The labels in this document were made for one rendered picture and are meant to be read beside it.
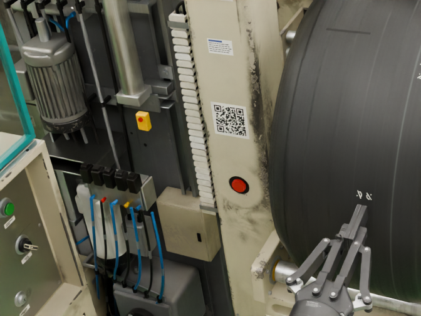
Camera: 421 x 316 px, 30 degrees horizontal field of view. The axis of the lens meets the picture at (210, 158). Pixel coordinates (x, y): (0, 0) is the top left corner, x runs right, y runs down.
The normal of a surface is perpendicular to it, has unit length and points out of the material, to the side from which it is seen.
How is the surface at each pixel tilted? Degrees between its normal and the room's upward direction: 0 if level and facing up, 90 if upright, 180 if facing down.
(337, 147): 62
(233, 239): 90
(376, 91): 45
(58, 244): 90
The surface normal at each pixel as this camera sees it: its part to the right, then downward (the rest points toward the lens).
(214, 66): -0.44, 0.57
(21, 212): 0.89, 0.17
